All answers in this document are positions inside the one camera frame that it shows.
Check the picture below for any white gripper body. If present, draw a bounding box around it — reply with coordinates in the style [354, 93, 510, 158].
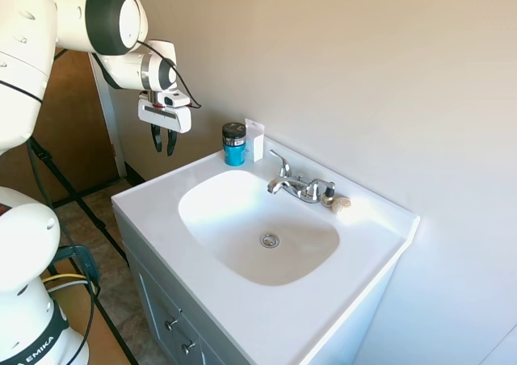
[137, 92, 192, 134]

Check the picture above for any black baseboard strip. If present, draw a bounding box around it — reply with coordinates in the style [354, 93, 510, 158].
[123, 161, 146, 187]

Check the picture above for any blue jar with black lid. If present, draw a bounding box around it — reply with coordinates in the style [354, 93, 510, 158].
[221, 121, 247, 166]

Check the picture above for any white cardboard package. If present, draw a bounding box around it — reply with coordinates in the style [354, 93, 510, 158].
[244, 118, 266, 163]

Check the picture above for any brown wooden door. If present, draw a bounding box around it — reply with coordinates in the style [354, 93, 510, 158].
[30, 48, 120, 204]

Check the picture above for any black tripod stand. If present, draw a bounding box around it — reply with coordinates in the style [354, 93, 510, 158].
[27, 136, 138, 269]

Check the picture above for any black C clamp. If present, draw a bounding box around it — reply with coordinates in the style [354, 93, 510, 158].
[56, 244, 101, 297]

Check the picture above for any grey vanity cabinet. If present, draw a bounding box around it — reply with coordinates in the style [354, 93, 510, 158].
[115, 211, 401, 365]

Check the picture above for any beige seashell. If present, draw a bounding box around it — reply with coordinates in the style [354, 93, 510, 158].
[330, 196, 352, 214]

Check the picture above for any white vanity sink top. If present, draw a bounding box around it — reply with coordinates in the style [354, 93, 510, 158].
[111, 136, 421, 365]

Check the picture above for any small wrist camera box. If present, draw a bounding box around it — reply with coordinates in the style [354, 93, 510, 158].
[157, 92, 191, 109]

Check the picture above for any white door frame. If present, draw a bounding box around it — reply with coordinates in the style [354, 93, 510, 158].
[88, 53, 128, 180]

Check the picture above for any chrome two-handle faucet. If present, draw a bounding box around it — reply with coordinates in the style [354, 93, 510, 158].
[266, 149, 336, 204]

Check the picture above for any yellow cable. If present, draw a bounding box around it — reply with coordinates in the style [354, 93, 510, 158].
[42, 273, 100, 297]

